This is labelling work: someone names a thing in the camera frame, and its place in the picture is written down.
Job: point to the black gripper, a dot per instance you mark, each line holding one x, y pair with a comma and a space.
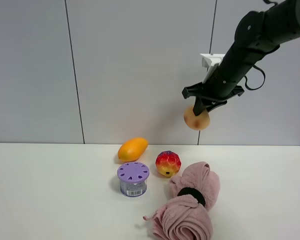
216, 90

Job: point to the tan toy potato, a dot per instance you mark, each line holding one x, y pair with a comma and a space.
197, 123

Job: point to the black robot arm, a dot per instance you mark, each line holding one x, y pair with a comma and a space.
257, 35

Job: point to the red yellow toy strawberry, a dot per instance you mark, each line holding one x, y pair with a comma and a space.
168, 163

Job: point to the orange toy mango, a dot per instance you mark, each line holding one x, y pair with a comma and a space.
132, 149

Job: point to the black hair band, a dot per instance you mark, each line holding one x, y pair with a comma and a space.
194, 193

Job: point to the purple lidded air freshener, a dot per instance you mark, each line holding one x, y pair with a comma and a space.
133, 178

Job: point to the pink rolled towel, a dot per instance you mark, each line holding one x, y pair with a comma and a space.
182, 217

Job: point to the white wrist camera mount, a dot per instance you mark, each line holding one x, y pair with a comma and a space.
211, 61

